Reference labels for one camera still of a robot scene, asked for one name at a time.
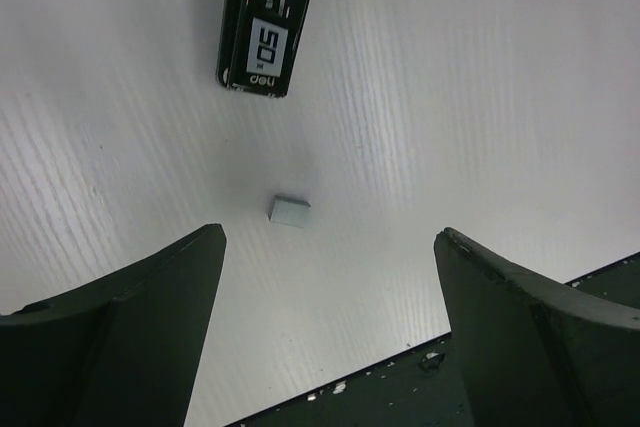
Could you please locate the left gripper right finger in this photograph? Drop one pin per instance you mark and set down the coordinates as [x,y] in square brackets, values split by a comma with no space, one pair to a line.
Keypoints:
[533,351]

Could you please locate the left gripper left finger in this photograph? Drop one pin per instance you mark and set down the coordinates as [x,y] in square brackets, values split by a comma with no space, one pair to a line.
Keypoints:
[122,350]

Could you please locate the small grey staple strip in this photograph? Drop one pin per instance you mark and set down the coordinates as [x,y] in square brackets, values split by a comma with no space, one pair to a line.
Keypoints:
[289,211]

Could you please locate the black stapler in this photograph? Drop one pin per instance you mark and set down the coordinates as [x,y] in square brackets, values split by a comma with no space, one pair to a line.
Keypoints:
[258,45]

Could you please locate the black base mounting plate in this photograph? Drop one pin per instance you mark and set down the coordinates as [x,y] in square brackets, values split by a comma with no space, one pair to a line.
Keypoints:
[424,385]

